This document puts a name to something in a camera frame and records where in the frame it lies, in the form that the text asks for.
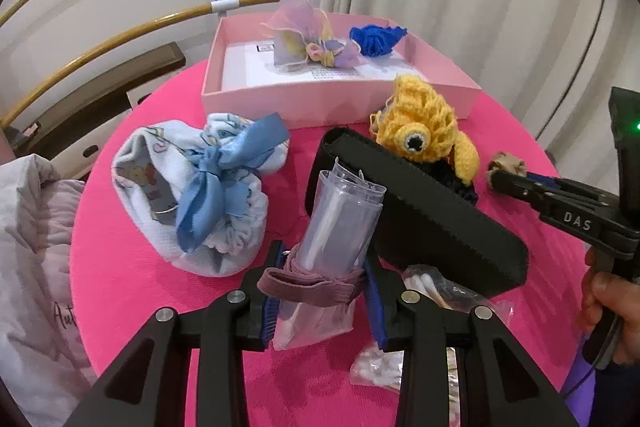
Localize beige scrunchie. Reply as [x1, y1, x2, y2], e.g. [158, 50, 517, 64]
[487, 151, 527, 180]

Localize white printed paper sheet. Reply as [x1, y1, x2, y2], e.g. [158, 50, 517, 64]
[220, 42, 426, 90]

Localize pink tablecloth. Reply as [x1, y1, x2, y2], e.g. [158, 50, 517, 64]
[70, 57, 593, 427]

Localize black cable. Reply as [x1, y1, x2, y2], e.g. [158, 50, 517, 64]
[535, 0, 612, 142]

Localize short wooden barre rail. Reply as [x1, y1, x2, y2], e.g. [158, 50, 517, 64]
[0, 0, 282, 128]

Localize navy crochet piece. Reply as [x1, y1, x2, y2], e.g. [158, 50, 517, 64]
[425, 159, 481, 206]

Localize bag of cotton swabs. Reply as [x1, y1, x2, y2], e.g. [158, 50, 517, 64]
[350, 264, 516, 427]

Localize mauve elastic hair band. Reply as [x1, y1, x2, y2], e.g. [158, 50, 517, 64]
[257, 264, 368, 309]

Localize dark wooden cabinet white drawers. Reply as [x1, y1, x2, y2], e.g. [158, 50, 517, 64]
[7, 42, 186, 182]

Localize blue crochet piece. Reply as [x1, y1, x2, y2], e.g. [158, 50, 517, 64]
[349, 23, 411, 58]

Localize yellow crochet fish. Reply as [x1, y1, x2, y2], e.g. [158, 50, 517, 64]
[369, 74, 481, 186]

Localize purple organza flower hair clip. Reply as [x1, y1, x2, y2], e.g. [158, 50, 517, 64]
[261, 0, 362, 72]

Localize black zip case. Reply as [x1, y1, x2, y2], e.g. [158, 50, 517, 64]
[305, 127, 531, 300]

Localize purple cloth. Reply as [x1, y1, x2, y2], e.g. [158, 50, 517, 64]
[562, 349, 598, 427]

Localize person's right hand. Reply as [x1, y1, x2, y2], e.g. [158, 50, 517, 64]
[579, 251, 640, 366]

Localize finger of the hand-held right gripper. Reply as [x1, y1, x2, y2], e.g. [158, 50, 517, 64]
[487, 169, 550, 214]
[524, 176, 609, 198]

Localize grey quilt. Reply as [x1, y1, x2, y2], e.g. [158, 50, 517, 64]
[0, 152, 98, 427]

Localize pink cardboard box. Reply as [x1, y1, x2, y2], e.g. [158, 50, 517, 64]
[201, 13, 483, 130]

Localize light blue ribbon drawstring pouch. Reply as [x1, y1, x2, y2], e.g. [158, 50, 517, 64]
[111, 112, 292, 278]

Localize clear plastic bag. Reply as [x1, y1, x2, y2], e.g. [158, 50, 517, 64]
[270, 167, 388, 353]

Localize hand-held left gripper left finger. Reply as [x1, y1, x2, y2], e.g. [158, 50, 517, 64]
[62, 239, 289, 427]

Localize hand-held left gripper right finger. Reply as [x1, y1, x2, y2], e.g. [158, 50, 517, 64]
[362, 252, 581, 427]

